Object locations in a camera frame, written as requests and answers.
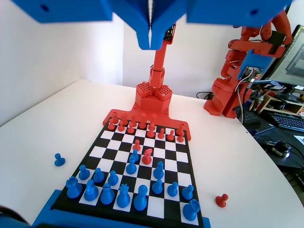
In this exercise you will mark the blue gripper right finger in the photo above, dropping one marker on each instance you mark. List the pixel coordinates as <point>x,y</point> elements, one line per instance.
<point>166,16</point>

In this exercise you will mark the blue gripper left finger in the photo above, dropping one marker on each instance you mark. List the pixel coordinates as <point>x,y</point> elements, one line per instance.
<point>133,16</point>

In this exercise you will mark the blue chess rook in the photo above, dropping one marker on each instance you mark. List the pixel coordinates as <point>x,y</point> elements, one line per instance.
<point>74,190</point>
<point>191,210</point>

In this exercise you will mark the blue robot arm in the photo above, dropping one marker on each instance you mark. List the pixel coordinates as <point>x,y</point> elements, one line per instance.
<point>12,222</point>

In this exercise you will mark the red idle robot arm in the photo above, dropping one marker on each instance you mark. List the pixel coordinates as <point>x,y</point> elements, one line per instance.
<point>221,95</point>

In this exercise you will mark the red chess rook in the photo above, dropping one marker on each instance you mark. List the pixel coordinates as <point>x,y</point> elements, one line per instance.
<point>115,117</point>
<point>181,129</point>

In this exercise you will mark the red chess queen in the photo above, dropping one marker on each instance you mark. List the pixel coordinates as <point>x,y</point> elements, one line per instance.
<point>142,123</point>

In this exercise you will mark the red chess pawn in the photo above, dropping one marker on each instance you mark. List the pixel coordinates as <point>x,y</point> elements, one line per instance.
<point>120,128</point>
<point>170,136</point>
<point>161,135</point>
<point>221,201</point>
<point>111,127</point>
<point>180,139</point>
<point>130,130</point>
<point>136,146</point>

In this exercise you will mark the blue chess pawn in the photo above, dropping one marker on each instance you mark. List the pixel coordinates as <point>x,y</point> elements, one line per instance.
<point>59,161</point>
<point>187,192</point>
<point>173,190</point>
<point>112,179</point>
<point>135,152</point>
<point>98,177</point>
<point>156,187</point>
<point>83,174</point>

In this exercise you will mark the blue chess bishop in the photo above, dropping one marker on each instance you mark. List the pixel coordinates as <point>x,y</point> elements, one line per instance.
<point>107,196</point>
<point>130,168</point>

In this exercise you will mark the blue chess knight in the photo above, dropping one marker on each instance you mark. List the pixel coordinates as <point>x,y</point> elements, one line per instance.
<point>91,191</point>
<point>158,172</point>

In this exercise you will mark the blue chess queen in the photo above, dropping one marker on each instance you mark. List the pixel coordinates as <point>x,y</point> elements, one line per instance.
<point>123,198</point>

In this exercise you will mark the blue controller board holder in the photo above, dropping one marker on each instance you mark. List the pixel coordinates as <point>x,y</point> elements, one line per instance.
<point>254,59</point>

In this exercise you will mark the black keyboard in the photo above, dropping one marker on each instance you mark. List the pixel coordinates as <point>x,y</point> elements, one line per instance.
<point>249,115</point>
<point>289,122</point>

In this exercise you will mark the computer monitor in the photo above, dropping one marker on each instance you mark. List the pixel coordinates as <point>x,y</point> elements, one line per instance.
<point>292,59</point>

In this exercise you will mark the black white chessboard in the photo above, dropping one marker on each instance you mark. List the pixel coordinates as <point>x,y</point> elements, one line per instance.
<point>166,154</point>

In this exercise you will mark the wooden desk shelf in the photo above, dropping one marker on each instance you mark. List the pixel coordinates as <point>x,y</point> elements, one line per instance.
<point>292,109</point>

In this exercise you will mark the black camera board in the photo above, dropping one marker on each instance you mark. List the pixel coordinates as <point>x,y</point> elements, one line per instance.
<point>169,33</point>

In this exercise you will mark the red camera stand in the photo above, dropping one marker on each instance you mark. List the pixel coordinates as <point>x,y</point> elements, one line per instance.
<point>152,102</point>

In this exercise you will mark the red base plate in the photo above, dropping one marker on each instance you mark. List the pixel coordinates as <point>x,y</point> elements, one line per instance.
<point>171,116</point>

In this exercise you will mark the blue base plate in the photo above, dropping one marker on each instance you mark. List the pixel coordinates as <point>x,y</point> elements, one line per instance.
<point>45,218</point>

